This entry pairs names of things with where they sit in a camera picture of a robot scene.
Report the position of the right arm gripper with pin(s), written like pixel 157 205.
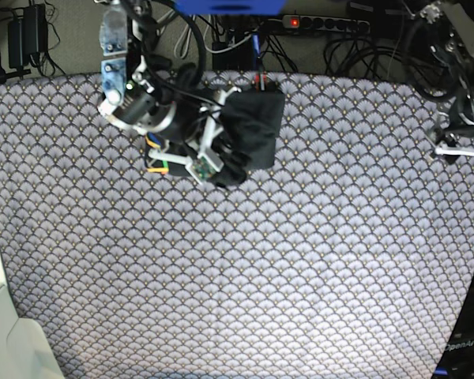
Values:
pixel 179 123

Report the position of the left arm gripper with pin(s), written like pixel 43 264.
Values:
pixel 452 122

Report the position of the dark grey T-shirt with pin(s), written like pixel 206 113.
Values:
pixel 251 122

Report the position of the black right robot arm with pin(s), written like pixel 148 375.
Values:
pixel 129 34

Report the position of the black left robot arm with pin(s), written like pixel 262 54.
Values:
pixel 448 27

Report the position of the red and black table clamp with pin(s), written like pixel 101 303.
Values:
pixel 260 81

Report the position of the fan-patterned table cloth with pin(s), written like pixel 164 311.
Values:
pixel 350 257

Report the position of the black power adapter brick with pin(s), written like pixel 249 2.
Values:
pixel 28 37

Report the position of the white plastic bin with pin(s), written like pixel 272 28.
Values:
pixel 24 349

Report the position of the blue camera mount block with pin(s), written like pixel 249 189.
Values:
pixel 230 7

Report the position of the black power strip red switch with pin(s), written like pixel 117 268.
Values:
pixel 325 24

